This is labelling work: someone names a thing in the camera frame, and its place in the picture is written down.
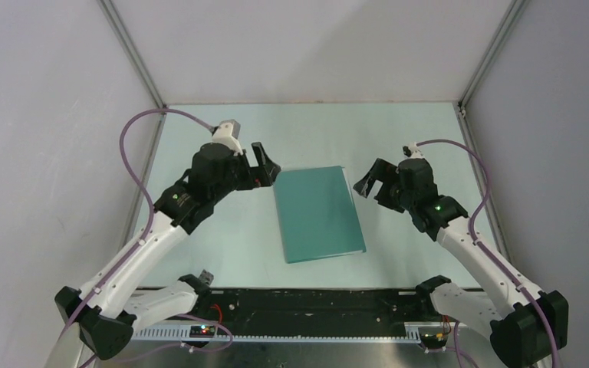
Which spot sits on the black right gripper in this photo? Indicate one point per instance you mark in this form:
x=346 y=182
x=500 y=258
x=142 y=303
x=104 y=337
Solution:
x=383 y=172

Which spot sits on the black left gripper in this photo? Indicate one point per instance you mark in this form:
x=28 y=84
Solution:
x=262 y=175

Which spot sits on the teal plastic folder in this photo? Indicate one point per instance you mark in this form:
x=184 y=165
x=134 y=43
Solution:
x=317 y=215

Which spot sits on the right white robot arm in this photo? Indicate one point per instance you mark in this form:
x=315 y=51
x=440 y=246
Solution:
x=523 y=323

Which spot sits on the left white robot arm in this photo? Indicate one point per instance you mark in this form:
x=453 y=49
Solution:
x=104 y=308

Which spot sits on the left controller board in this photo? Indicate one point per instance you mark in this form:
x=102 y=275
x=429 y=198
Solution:
x=202 y=331

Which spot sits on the controller board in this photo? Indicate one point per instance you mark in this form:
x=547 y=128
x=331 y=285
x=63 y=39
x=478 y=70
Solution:
x=434 y=341
x=202 y=331

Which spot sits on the right controller board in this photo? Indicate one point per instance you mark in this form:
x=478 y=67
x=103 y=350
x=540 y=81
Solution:
x=434 y=341

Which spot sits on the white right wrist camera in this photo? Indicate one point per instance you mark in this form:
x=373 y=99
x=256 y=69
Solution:
x=412 y=151

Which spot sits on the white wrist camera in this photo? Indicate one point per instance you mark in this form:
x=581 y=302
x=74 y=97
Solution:
x=227 y=134
x=412 y=151

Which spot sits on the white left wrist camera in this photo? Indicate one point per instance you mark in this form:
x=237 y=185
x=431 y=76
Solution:
x=227 y=134

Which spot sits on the aluminium front frame rail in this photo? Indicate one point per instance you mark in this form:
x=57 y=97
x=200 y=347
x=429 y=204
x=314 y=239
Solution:
x=177 y=329

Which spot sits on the aluminium frame right post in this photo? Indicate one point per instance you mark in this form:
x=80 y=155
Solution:
x=495 y=46

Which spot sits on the aluminium frame post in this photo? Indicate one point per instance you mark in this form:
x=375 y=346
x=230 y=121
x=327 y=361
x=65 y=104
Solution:
x=495 y=46
x=127 y=43

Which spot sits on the aluminium frame left post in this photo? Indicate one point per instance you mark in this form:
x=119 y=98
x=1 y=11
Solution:
x=127 y=43

